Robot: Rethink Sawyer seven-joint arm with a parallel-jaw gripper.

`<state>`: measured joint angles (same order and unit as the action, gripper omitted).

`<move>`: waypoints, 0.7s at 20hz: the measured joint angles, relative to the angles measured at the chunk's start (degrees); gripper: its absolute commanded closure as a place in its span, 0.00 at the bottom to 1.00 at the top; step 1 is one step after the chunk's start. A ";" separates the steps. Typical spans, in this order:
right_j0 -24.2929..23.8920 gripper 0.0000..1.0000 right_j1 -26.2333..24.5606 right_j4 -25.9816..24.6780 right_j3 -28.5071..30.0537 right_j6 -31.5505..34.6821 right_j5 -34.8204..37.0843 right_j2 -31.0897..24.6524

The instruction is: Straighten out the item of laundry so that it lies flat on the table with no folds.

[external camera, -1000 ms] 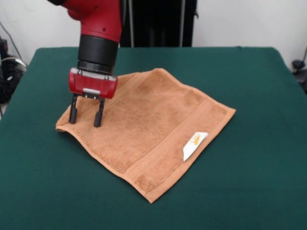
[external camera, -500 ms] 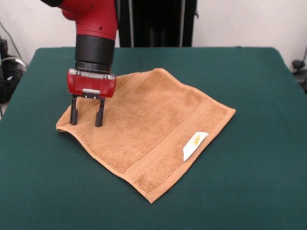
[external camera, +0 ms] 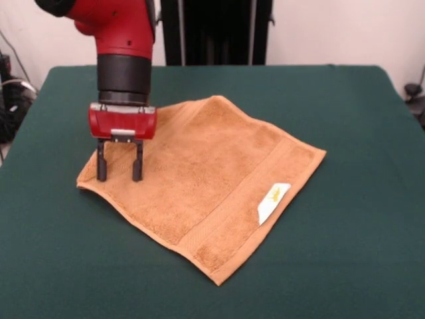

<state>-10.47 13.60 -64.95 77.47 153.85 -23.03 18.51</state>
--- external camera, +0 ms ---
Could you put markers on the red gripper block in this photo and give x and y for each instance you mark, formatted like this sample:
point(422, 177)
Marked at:
point(123, 123)

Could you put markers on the tan terry towel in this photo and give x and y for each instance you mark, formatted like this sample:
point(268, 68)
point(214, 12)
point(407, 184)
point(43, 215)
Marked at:
point(206, 186)

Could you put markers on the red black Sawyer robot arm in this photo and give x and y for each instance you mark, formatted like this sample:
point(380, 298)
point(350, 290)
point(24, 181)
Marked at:
point(123, 50)

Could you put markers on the dark green table cloth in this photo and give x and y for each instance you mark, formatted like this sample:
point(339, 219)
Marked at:
point(332, 249)

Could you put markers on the dark grey stand base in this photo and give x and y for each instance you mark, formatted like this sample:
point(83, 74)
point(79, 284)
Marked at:
point(411, 89)

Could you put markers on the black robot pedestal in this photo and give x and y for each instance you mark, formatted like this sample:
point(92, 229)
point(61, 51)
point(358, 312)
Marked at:
point(216, 33)

